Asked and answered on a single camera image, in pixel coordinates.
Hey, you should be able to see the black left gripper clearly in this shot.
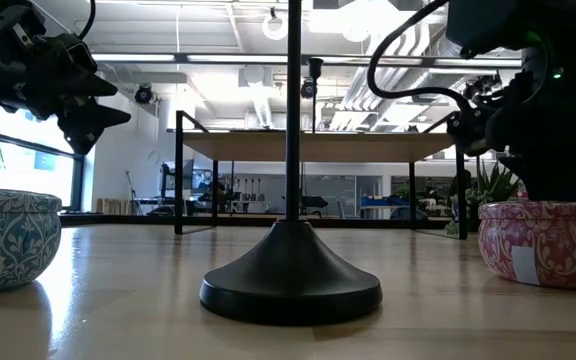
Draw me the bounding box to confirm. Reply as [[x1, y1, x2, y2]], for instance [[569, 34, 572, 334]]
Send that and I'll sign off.
[[0, 0, 132, 156]]

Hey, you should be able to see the pink patterned candle tin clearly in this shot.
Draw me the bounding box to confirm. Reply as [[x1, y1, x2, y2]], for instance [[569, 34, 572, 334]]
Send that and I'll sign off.
[[476, 199, 576, 291]]

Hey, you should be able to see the blue patterned candle tin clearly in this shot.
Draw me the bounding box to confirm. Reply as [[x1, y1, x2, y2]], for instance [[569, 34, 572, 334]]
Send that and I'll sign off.
[[0, 186, 63, 296]]

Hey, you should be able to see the green succulent plant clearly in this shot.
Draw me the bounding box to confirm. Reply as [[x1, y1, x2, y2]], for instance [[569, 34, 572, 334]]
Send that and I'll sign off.
[[445, 159, 522, 236]]

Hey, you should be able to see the large window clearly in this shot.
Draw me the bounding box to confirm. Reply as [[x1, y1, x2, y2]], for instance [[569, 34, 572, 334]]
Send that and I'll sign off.
[[0, 97, 87, 214]]

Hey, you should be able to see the long ceiling light strip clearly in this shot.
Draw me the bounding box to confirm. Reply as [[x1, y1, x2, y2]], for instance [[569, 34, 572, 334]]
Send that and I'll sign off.
[[432, 57, 523, 69], [90, 52, 289, 64]]

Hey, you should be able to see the black ceiling spotlight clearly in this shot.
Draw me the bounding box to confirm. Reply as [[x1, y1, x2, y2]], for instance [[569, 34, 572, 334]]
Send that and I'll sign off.
[[462, 74, 507, 101]]

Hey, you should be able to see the wooden crate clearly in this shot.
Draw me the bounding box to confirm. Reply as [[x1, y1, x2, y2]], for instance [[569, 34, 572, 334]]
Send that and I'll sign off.
[[95, 198, 130, 216]]

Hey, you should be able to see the wooden shelf with black legs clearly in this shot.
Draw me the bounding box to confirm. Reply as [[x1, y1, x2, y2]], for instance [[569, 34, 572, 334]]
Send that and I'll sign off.
[[173, 109, 469, 241]]

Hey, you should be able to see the black left camera cable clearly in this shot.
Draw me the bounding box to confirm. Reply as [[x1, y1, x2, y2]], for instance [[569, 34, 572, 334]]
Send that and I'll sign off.
[[78, 0, 97, 40]]

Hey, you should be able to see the black camera cable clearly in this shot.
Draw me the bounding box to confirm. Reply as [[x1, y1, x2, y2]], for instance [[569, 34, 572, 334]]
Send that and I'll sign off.
[[78, 0, 97, 40], [366, 0, 474, 114]]

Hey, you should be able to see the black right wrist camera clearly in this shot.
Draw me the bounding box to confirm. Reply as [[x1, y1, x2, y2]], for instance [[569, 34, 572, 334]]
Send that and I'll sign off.
[[446, 106, 500, 157]]

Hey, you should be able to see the silver air duct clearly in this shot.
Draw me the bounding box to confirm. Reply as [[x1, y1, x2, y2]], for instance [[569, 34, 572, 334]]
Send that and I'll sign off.
[[402, 19, 452, 101]]

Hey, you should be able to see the white ring lamp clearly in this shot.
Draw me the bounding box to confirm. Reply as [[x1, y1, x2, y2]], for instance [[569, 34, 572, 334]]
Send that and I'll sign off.
[[261, 12, 289, 41]]

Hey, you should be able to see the black right camera cable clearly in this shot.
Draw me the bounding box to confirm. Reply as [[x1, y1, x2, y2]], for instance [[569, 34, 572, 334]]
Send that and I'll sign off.
[[366, 0, 474, 114]]

